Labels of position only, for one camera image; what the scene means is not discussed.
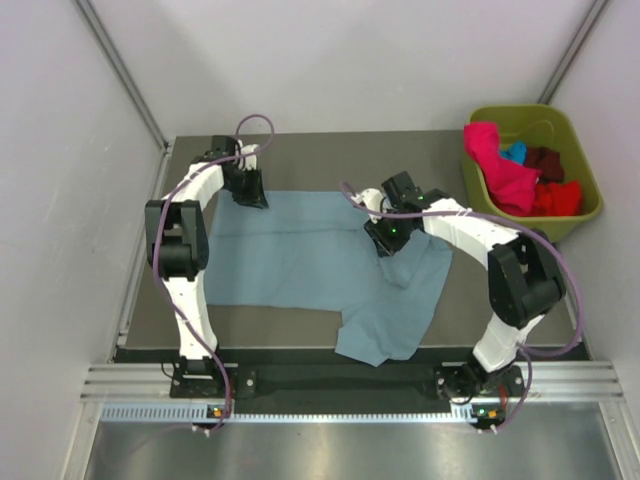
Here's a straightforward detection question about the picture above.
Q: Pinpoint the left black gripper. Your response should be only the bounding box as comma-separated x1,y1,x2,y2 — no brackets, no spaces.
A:
223,165,268,210

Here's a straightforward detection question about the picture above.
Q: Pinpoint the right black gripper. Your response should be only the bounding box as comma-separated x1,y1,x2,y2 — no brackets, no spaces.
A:
364,208,415,259

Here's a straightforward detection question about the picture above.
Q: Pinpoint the light blue t shirt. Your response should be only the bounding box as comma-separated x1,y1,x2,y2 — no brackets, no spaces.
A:
204,191,452,367

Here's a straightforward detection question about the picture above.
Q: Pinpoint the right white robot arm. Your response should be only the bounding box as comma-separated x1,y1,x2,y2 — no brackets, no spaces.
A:
350,172,566,403

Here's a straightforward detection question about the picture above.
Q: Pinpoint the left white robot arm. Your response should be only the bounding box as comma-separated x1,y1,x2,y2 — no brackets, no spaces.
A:
144,136,268,401

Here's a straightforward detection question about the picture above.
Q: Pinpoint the pink t shirt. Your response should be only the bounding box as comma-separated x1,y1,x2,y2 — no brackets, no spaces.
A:
463,122,541,217

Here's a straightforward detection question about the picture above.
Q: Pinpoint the cyan t shirt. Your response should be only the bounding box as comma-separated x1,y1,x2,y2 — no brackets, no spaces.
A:
500,141,528,166

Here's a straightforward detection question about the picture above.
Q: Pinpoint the red t shirt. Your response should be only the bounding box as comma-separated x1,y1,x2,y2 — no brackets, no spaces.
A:
529,181,583,217

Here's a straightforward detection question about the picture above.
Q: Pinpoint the dark maroon t shirt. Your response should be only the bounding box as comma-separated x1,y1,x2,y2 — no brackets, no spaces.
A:
524,147,565,183

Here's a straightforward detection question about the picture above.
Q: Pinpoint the olive green plastic bin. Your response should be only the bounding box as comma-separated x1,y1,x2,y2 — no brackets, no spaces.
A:
460,103,605,244

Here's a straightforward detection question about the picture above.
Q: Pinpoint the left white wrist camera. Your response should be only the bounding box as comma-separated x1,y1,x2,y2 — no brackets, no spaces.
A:
238,144,259,171

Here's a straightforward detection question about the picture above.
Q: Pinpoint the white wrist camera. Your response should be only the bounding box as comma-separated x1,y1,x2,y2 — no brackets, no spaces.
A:
351,188,385,214
238,144,259,171

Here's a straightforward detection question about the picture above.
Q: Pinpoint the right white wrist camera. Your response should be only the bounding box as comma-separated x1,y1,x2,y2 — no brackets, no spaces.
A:
351,188,385,214

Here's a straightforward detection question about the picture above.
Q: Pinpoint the left aluminium corner post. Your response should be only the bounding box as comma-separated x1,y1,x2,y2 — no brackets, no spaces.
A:
71,0,169,150

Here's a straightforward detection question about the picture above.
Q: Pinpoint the aluminium corner post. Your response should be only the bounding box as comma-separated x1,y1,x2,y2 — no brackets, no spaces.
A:
537,0,612,105
71,0,169,150

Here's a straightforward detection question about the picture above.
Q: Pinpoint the white slotted cable duct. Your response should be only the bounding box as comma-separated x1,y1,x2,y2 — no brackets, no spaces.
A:
101,403,498,424

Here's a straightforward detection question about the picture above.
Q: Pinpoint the aluminium front rail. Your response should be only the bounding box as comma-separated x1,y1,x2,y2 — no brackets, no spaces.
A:
81,361,623,402

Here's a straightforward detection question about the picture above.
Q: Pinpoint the right aluminium corner post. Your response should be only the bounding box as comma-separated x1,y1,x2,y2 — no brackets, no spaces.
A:
537,0,612,105

